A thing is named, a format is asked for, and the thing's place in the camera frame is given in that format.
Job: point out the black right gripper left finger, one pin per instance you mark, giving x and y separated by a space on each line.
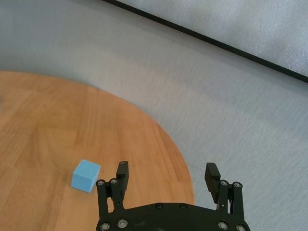
121 183

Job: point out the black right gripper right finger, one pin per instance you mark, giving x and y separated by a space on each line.
213 180

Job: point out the light blue cube block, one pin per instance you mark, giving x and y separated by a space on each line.
84 175

